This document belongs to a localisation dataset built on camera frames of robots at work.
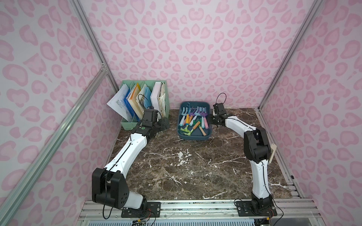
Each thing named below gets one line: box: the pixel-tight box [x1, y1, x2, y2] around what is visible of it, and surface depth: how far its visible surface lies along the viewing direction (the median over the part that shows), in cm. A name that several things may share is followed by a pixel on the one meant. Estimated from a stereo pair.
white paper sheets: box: [106, 83, 133, 122], surface depth 99 cm
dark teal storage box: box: [176, 101, 213, 141], surface depth 109 cm
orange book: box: [126, 82, 144, 121], surface depth 97 cm
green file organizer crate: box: [119, 80, 171, 131], surface depth 99 cm
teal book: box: [144, 86, 153, 110], surface depth 97 cm
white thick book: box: [149, 81, 163, 120], surface depth 97 cm
